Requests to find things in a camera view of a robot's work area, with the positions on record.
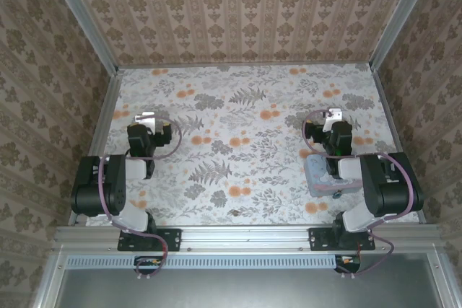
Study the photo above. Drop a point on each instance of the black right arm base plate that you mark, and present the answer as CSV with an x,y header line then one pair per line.
x,y
321,239

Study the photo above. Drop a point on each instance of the aluminium front rail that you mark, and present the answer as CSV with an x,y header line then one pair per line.
x,y
245,237

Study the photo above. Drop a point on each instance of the light blue cartoon print box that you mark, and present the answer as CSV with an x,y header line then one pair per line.
x,y
317,174

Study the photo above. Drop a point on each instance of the aluminium corner post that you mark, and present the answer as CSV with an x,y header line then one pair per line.
x,y
400,16
86,21

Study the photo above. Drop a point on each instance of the grey metal sheet panel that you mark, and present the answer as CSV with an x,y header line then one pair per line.
x,y
252,290

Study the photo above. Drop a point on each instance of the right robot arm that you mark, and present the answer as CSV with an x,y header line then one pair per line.
x,y
382,185

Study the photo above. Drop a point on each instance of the aluminium back rail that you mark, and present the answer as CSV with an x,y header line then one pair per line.
x,y
245,65

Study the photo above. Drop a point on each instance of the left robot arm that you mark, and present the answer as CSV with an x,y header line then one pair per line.
x,y
112,181

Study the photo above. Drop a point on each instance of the black connector board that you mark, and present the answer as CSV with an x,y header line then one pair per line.
x,y
146,263
348,262

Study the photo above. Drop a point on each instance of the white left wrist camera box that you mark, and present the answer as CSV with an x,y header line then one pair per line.
x,y
145,119

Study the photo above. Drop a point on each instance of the aluminium side rail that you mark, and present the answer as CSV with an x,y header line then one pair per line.
x,y
103,117
390,117

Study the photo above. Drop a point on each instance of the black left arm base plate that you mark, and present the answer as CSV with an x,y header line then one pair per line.
x,y
169,239

